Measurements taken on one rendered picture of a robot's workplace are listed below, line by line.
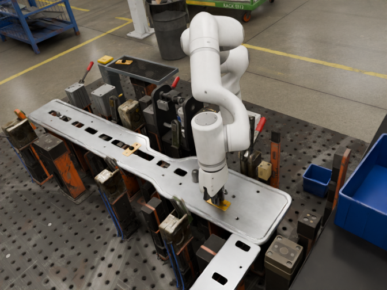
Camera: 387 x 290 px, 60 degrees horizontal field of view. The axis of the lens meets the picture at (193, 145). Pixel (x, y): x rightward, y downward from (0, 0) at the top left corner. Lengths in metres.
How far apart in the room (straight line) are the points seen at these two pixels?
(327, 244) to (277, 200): 0.22
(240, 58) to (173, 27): 2.70
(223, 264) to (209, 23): 0.70
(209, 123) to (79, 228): 0.93
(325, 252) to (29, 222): 1.32
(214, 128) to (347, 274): 0.50
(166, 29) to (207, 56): 3.24
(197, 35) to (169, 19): 3.12
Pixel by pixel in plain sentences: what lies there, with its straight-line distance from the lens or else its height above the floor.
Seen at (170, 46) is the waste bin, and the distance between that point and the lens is 4.32.
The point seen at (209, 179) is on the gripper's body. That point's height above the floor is 1.16.
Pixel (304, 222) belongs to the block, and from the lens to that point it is 0.99.
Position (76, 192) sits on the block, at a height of 0.74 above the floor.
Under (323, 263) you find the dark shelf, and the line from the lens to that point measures 0.99.
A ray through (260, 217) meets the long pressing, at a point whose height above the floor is 1.00.
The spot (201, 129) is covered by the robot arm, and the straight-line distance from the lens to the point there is 0.87.
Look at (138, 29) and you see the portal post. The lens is 5.38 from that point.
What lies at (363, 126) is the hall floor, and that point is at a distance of 3.16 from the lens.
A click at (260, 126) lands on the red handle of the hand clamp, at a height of 1.13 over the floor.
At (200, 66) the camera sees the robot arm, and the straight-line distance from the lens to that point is 0.99.
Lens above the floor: 1.87
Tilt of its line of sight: 40 degrees down
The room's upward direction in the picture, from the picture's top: 10 degrees counter-clockwise
